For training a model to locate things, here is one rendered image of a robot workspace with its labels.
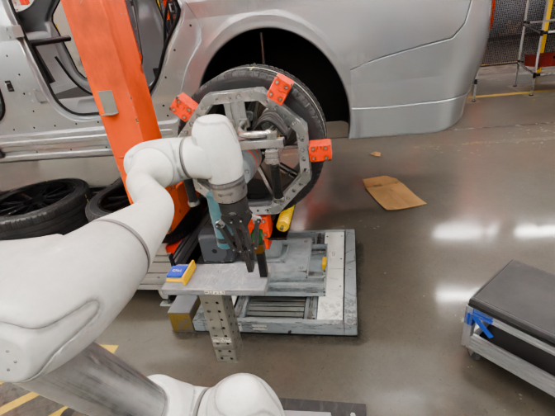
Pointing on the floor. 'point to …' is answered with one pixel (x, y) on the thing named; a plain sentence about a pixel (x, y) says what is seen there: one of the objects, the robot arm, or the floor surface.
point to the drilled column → (223, 327)
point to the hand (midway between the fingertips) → (249, 259)
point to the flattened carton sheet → (391, 193)
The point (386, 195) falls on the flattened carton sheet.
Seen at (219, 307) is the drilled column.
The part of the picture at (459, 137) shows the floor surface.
